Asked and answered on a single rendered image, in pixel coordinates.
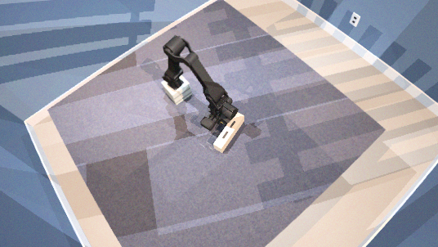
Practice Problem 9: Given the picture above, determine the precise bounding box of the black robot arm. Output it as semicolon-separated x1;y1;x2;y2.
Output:
163;35;238;124

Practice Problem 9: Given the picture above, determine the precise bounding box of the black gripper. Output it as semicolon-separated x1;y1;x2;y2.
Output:
200;98;233;131

